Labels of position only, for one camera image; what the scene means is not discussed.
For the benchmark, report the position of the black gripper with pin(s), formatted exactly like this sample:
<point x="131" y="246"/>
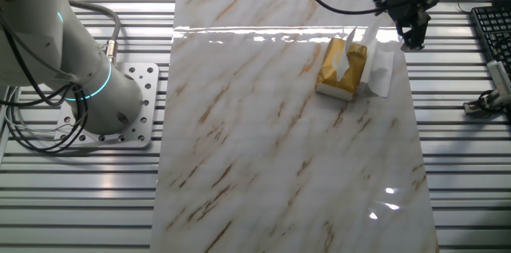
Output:
<point x="407" y="5"/>

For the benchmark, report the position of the white paper napkin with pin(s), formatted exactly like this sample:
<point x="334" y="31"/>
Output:
<point x="343" y="65"/>
<point x="381" y="73"/>

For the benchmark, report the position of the black keyboard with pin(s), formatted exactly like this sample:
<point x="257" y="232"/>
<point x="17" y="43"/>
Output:
<point x="495" y="25"/>

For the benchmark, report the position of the metal clamp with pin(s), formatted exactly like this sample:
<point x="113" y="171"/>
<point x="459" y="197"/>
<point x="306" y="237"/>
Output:
<point x="473" y="107"/>

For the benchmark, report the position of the white rectangular device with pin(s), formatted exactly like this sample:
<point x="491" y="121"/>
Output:
<point x="501" y="77"/>

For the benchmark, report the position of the gold tissue pack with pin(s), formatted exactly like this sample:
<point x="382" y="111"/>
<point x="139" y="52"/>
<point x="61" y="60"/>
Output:
<point x="325" y="81"/>

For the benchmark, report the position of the marble pattern table sheet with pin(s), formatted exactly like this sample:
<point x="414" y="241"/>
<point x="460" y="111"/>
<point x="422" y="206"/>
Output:
<point x="259" y="145"/>

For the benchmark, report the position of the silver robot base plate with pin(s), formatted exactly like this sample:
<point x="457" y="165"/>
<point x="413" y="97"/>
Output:
<point x="148" y="85"/>

